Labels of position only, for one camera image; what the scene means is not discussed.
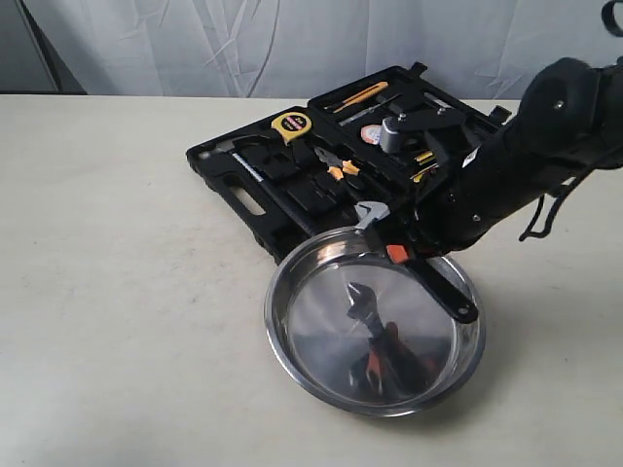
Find white backdrop curtain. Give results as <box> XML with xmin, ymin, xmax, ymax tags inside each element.
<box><xmin>26</xmin><ymin>0</ymin><xmax>622</xmax><ymax>99</ymax></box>

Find round steel tray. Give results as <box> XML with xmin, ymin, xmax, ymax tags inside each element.
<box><xmin>264</xmin><ymin>228</ymin><xmax>486</xmax><ymax>417</ymax></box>

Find steel claw hammer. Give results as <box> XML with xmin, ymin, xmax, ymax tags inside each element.
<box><xmin>199</xmin><ymin>138</ymin><xmax>318</xmax><ymax>236</ymax></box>

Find pliers with yellow handles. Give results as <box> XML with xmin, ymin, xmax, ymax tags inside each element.
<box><xmin>313</xmin><ymin>147</ymin><xmax>372</xmax><ymax>201</ymax></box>

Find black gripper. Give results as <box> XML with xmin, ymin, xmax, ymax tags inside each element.
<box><xmin>385</xmin><ymin>121</ymin><xmax>550</xmax><ymax>264</ymax></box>

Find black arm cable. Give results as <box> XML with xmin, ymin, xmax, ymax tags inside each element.
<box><xmin>518</xmin><ymin>145</ymin><xmax>623</xmax><ymax>243</ymax></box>

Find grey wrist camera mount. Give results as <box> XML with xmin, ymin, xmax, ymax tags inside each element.
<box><xmin>379</xmin><ymin>108</ymin><xmax>466</xmax><ymax>154</ymax></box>

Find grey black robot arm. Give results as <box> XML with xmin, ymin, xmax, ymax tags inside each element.
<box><xmin>381</xmin><ymin>57</ymin><xmax>622</xmax><ymax>258</ymax></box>

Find adjustable wrench black handle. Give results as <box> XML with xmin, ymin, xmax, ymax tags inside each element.
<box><xmin>354</xmin><ymin>200</ymin><xmax>480</xmax><ymax>324</ymax></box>

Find yellow handled screwdriver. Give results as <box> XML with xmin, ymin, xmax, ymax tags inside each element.
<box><xmin>411</xmin><ymin>151</ymin><xmax>438</xmax><ymax>183</ymax></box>

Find yellow utility knife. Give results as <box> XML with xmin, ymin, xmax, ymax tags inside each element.
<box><xmin>324</xmin><ymin>81</ymin><xmax>389</xmax><ymax>113</ymax></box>

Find black plastic tool case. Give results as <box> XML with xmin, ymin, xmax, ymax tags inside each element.
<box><xmin>186</xmin><ymin>62</ymin><xmax>509</xmax><ymax>260</ymax></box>

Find yellow tape measure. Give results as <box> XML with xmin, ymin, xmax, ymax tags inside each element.
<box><xmin>271</xmin><ymin>112</ymin><xmax>312</xmax><ymax>145</ymax></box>

